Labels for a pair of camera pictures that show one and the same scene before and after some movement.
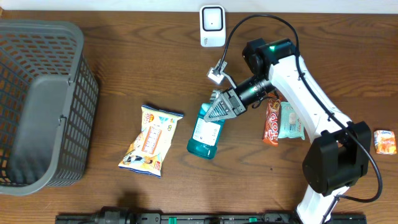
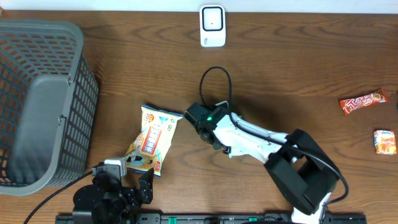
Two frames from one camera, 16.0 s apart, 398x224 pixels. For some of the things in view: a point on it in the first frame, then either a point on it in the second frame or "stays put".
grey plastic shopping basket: [48, 101] stays put
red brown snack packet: [271, 134] -> [348, 105]
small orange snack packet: [385, 142] stays put
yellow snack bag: [147, 152] stays put
